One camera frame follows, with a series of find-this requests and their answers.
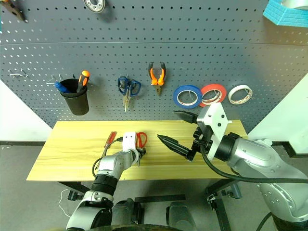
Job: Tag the red tape roll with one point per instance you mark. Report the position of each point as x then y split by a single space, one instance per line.
222 92

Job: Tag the dark grey metal pegboard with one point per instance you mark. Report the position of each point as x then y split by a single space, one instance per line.
154 48

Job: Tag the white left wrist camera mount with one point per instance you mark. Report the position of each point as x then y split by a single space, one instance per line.
129 142

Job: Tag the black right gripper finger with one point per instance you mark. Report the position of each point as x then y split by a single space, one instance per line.
187 116
175 145

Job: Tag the black metal table frame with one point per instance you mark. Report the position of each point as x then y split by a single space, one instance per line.
221 192

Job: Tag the light blue foam block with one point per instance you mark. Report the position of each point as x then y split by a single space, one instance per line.
286 16

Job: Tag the orange black needle-nose pliers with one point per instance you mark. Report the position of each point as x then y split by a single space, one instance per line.
154 74

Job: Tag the blue tape roll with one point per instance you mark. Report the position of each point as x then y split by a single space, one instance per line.
176 97

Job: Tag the black plastic cup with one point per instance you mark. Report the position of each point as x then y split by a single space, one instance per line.
75 103

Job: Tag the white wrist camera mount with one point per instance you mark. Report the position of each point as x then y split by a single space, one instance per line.
129 142
216 115

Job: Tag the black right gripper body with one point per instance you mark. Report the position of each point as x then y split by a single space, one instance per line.
202 139

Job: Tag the dark rounded shape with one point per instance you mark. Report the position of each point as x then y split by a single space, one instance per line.
125 211
180 215

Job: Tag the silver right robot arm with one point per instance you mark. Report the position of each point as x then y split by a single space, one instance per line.
252 154

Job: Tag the round silver metal disc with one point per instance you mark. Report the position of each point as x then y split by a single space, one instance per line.
93 7

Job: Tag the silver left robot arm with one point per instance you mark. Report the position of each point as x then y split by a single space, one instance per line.
113 163

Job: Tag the white tape roll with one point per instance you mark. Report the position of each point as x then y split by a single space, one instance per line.
232 95

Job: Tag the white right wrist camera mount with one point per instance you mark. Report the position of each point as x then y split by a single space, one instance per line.
216 115

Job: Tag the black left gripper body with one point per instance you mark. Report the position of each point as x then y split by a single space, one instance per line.
142 153

